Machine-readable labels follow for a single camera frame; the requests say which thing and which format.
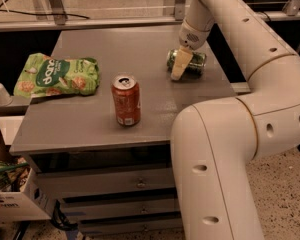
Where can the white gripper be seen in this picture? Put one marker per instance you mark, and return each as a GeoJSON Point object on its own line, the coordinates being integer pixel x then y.
{"type": "Point", "coordinates": [191, 37]}

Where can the white cardboard box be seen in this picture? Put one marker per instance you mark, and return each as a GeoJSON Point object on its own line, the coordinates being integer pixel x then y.
{"type": "Point", "coordinates": [20, 198]}

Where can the grey drawer cabinet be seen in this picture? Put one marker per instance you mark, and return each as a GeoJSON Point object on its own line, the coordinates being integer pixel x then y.
{"type": "Point", "coordinates": [109, 178]}

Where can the metal frame rail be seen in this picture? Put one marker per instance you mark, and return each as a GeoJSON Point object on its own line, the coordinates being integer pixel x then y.
{"type": "Point", "coordinates": [117, 23]}

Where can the green soda can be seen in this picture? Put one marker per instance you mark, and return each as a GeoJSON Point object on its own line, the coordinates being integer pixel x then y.
{"type": "Point", "coordinates": [194, 68]}

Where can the red soda can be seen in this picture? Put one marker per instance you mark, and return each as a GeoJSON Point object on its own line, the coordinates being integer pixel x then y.
{"type": "Point", "coordinates": [126, 96]}

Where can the green snack bag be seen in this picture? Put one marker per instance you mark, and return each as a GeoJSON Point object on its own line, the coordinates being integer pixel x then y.
{"type": "Point", "coordinates": [44, 76]}

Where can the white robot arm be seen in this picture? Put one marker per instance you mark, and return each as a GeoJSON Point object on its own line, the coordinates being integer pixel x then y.
{"type": "Point", "coordinates": [212, 141]}

